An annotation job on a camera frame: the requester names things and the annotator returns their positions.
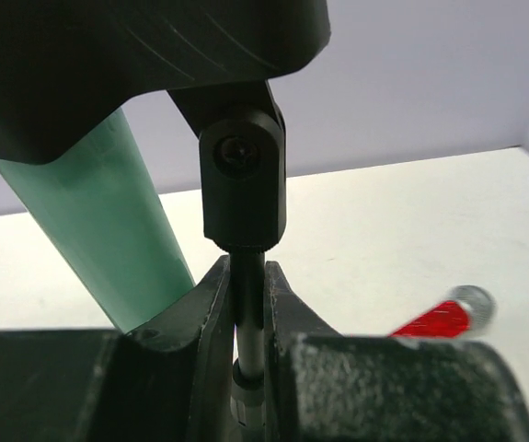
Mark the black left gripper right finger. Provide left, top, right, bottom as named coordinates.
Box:
left=264, top=262, right=529, bottom=441

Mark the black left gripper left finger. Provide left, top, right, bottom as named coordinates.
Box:
left=0, top=257, right=233, bottom=441

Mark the red glitter microphone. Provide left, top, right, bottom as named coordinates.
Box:
left=389, top=285, right=497, bottom=339

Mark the mint green microphone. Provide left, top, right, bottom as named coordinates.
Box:
left=0, top=110, right=194, bottom=332

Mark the black clip mic stand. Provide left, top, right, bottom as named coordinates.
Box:
left=0, top=1, right=330, bottom=441

